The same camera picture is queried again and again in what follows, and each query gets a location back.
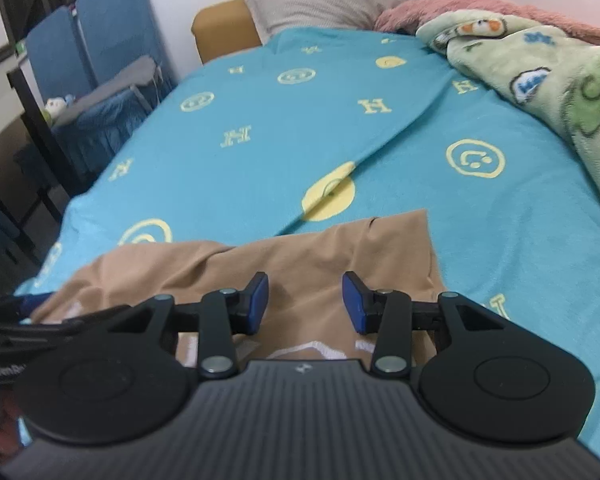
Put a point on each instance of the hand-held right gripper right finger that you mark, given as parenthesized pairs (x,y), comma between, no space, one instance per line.
(352,302)

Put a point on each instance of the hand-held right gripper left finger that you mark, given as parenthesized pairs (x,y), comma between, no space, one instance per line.
(257,302)

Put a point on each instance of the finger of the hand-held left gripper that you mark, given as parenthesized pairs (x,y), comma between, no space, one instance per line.
(32,303)
(55,331)

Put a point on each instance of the tan skeleton print t-shirt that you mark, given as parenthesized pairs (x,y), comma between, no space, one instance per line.
(305,255)

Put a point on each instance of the teal printed bed sheet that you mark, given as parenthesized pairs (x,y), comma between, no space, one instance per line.
(280,125)

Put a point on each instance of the white plush toy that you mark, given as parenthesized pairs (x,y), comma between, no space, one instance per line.
(55,106)

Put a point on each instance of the grey cloth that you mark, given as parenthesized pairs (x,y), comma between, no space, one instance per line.
(115,85)

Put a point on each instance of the blue covered chair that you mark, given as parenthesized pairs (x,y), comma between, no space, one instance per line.
(120,20)
(55,50)

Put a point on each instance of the tan bed headboard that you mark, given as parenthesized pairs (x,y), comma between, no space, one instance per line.
(222,30)

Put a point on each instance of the green cartoon fleece blanket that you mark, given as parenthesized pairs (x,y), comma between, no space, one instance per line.
(555,75)

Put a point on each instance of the pink fluffy blanket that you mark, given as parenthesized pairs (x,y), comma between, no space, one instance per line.
(505,12)

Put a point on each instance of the white desk with black frame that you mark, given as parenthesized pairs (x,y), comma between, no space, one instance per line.
(40,125)

